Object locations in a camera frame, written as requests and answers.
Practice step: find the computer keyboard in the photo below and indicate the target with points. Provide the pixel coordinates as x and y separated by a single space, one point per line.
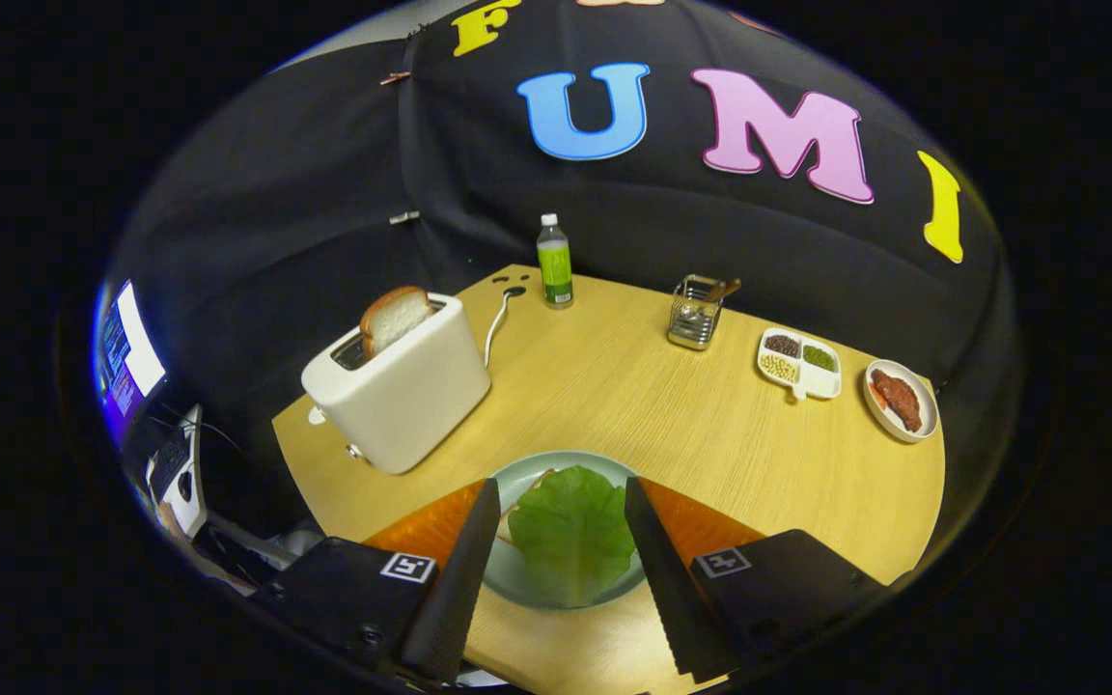
175 463

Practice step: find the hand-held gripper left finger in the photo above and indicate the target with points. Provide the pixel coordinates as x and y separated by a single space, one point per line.
455 598

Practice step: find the pink clip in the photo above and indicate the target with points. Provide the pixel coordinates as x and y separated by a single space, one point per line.
396 77

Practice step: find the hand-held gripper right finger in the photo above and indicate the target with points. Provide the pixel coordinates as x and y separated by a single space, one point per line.
672 598

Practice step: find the white toaster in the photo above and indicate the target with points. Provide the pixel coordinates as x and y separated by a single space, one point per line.
402 396

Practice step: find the metal utensil holder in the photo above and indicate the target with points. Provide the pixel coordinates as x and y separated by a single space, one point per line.
694 328

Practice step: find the green label plastic bottle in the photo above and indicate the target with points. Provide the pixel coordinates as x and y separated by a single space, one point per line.
554 270

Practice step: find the black backdrop cloth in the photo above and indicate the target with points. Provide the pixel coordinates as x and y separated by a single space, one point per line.
344 174

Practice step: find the red meat slice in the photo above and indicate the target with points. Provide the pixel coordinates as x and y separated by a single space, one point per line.
897 396

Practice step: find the white divided bean dish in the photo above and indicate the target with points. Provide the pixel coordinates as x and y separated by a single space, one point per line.
821 384

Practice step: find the silver clip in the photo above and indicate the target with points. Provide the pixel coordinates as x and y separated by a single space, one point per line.
404 217

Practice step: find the white round plate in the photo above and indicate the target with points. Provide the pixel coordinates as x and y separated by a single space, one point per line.
929 410

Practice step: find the pale green round plate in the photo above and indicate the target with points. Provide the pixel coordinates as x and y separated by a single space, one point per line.
575 459

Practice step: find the computer monitor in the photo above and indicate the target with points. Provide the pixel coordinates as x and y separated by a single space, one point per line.
126 357

